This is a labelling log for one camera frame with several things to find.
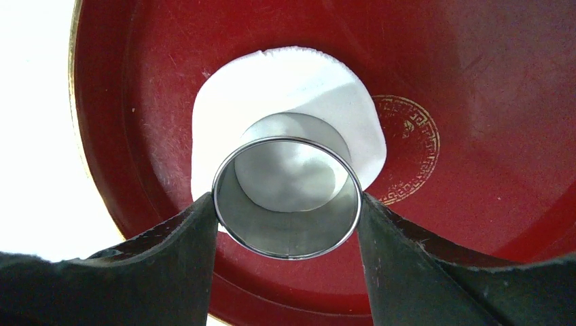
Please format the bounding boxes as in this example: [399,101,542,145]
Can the small metal cup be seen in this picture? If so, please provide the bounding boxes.
[212,113,362,260]

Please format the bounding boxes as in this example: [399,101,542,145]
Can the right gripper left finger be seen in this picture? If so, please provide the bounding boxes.
[1,193,218,325]

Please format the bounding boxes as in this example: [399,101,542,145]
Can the white dough ball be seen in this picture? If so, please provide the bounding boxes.
[191,46,387,199]

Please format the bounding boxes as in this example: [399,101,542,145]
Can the round red plate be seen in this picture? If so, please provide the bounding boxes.
[68,0,576,326]

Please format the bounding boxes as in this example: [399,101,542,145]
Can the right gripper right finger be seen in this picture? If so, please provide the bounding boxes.
[357,194,575,325]

